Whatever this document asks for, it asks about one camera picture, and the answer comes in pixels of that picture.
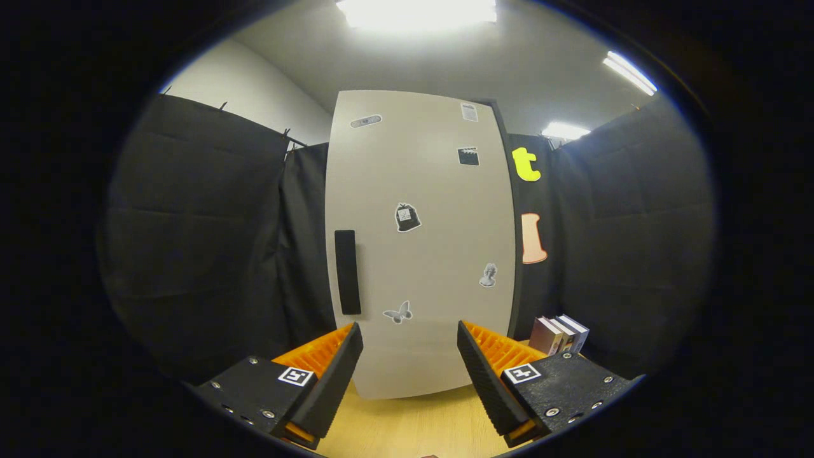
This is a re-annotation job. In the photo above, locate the beige cabinet door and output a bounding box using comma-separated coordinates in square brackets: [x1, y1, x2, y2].
[324, 90, 517, 400]

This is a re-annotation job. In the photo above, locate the long ceiling light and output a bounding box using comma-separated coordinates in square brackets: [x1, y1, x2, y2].
[602, 51, 659, 96]

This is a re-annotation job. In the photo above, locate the large ceiling light panel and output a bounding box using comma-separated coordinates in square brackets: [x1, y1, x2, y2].
[336, 0, 498, 32]

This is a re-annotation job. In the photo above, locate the black backdrop cloth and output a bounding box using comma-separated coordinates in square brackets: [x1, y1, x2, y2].
[95, 94, 719, 385]

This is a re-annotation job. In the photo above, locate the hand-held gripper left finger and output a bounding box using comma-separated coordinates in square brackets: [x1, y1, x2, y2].
[191, 321, 364, 450]

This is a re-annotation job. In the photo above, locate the small ceiling light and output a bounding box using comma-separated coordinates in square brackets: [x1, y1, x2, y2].
[542, 121, 592, 141]

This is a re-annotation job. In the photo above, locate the white spine book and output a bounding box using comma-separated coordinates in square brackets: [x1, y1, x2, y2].
[548, 316, 576, 354]

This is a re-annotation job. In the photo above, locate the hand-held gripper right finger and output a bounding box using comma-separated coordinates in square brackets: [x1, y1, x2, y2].
[457, 319, 644, 448]

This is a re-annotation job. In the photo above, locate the dark grey cabinet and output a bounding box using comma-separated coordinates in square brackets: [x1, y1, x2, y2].
[486, 97, 526, 341]

